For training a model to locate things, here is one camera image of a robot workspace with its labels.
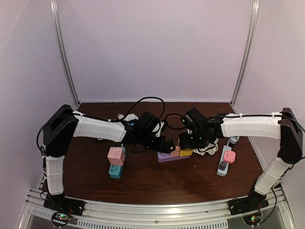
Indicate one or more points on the blue white cube socket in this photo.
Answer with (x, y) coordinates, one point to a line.
(131, 119)

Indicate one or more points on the small pink plug adapter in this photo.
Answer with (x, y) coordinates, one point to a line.
(176, 152)

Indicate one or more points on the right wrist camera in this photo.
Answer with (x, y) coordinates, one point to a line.
(191, 118)

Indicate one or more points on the black plug adapter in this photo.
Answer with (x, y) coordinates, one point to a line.
(223, 166)

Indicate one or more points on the pink square plug adapter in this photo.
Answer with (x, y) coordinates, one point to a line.
(229, 156)

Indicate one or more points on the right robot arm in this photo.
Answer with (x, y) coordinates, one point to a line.
(277, 125)

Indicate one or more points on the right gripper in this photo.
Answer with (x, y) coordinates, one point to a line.
(184, 143)

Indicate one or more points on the purple power strip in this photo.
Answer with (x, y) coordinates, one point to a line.
(163, 157)

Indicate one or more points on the yellow cube socket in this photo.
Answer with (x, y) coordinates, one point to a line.
(185, 152)

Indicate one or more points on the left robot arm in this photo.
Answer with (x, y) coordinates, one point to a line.
(66, 124)

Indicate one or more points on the front aluminium rail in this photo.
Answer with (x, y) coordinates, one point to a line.
(103, 215)

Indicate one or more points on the aluminium frame post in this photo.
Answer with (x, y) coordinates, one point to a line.
(62, 51)
(247, 50)

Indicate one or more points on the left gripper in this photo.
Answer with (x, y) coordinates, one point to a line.
(160, 148)

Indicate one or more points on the grey blue power strip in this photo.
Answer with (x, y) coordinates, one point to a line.
(219, 172)

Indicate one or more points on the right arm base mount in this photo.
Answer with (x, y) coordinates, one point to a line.
(246, 204)

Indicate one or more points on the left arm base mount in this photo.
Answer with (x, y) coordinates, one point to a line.
(68, 205)

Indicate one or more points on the pink cube socket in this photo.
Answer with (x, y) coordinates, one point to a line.
(116, 156)

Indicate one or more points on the right aluminium frame post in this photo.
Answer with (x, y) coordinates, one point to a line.
(247, 50)

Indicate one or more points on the left aluminium frame post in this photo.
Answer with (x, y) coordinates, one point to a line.
(62, 51)

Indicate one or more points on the teal power strip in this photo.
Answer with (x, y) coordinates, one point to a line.
(115, 171)

